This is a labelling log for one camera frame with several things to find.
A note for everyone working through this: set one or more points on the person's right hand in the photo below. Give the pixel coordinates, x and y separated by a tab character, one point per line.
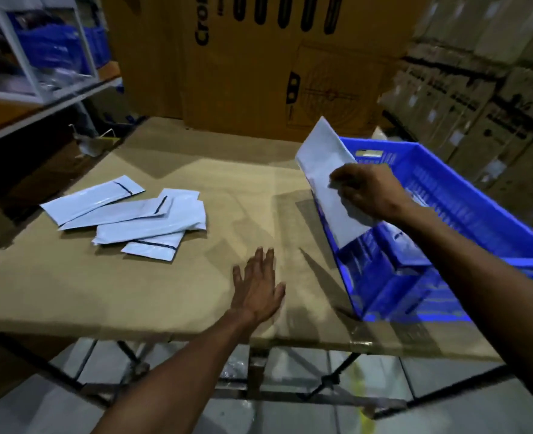
368	187

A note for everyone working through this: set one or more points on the person's left hand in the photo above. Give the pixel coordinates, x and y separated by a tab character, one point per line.
256	289

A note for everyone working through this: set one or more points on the person's right fingers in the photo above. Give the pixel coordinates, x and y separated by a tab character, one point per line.
341	180

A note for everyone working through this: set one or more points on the person's left thumb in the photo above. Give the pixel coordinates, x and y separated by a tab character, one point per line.
279	294

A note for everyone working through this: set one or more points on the person's left little finger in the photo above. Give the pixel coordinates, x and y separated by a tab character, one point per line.
237	277

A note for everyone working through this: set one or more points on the person's left middle finger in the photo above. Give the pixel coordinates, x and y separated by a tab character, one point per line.
258	266

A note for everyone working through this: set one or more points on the white mailer envelope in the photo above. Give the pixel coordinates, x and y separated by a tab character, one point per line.
92	201
151	223
327	176
155	249
117	213

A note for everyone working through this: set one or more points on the person's left forearm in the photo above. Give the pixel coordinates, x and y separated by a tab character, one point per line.
176	379

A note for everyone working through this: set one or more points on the person's right forearm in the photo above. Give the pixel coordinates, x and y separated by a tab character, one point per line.
483	284

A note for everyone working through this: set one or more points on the cardboard sheet table cover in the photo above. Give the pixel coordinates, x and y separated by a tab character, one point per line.
157	248

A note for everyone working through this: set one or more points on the blue plastic crate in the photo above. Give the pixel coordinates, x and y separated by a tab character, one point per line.
452	230

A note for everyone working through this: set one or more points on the large printed cardboard box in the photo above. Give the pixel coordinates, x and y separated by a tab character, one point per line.
266	58

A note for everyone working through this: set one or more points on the stack of brown cardboard boxes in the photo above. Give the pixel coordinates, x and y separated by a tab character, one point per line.
479	99

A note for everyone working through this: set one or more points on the white metal shelf rack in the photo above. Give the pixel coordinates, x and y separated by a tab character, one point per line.
35	63

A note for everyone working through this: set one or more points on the blue plastic storage bin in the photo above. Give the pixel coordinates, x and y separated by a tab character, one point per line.
53	47

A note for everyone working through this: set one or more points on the black metal table frame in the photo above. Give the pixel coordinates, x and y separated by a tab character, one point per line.
230	379

